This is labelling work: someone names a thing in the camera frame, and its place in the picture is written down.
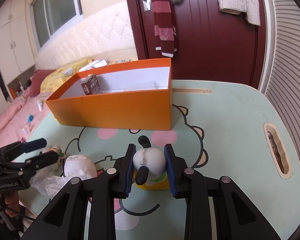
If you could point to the window with grey frame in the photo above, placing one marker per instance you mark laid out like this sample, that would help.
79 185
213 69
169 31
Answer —
51 18

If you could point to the crumpled white tissue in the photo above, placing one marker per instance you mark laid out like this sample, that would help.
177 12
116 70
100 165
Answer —
79 166

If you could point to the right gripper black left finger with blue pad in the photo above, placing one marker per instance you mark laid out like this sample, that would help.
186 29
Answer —
86 205

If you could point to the white dog figurine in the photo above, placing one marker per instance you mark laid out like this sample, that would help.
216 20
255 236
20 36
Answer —
150 167

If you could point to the dark red door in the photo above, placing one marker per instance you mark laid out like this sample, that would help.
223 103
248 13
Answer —
218 46

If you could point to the clear plastic wrapper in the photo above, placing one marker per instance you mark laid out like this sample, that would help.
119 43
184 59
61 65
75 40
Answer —
46 183

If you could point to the dark red pillow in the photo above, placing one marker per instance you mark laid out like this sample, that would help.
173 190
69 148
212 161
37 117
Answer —
37 79

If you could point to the person's left hand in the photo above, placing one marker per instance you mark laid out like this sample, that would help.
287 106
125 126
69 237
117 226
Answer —
12 202

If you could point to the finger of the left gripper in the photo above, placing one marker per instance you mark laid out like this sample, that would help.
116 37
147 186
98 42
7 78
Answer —
18 148
30 166

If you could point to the yellow cartoon pillow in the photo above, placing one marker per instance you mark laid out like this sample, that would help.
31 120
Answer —
62 74

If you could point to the orange cardboard box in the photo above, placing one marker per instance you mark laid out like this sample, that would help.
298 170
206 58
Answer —
135 95

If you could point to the pink duvet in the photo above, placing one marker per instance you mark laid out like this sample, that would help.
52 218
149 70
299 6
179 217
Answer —
21 118

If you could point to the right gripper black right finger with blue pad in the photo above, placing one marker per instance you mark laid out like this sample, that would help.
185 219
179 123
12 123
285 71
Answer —
214 204

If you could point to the white wall cabinet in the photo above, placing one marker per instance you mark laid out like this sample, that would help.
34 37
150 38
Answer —
16 54

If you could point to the tablet with white case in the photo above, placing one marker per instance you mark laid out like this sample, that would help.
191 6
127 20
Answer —
94 64

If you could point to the red white striped scarf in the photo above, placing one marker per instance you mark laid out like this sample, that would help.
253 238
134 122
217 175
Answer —
164 27

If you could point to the small brown carton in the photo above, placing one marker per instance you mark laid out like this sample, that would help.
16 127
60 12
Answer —
91 85

